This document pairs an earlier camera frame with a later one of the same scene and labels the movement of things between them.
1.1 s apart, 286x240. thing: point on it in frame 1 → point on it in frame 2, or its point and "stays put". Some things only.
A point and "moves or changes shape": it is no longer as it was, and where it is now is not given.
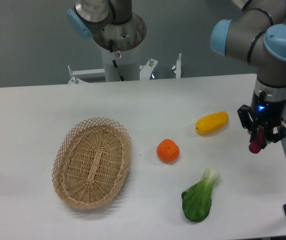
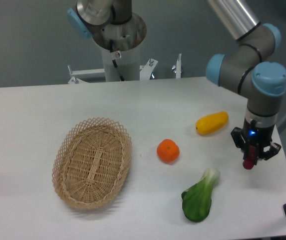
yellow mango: (211, 123) stays put
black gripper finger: (277, 133) → (274, 148)
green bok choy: (196, 200) stays put
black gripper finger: (245, 116) → (239, 139)
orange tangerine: (168, 151) stays put
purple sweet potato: (255, 145) moves or changes shape
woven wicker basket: (92, 164) stays put
